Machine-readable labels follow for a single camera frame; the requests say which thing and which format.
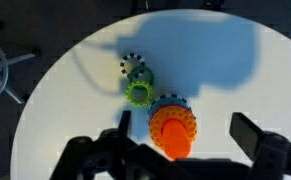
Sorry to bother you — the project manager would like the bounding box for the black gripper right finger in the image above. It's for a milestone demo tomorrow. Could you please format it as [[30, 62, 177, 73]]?
[[229, 112, 291, 180]]

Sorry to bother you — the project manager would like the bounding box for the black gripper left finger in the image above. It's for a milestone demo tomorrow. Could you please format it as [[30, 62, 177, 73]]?
[[49, 110, 192, 180]]

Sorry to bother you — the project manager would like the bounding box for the orange dotted ring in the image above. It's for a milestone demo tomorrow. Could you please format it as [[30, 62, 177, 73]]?
[[148, 105, 198, 152]]

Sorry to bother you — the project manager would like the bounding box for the white round table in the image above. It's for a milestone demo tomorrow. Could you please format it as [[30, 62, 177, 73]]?
[[11, 10, 291, 180]]

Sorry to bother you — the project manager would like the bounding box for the orange ring holder post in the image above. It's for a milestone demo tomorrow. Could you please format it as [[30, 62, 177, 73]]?
[[162, 119, 191, 159]]

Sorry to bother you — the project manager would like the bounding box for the light green ring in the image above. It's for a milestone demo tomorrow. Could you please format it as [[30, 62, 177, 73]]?
[[124, 81, 154, 107]]

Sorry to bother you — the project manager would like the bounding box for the blue ring with checkered rim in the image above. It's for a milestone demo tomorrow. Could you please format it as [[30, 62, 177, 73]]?
[[147, 93, 193, 118]]

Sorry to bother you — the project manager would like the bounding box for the dark green ring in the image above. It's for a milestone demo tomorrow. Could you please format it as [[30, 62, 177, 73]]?
[[128, 65, 155, 86]]

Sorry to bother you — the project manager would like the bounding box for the black white checkered ring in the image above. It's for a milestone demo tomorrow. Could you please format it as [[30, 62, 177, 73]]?
[[119, 52, 146, 77]]

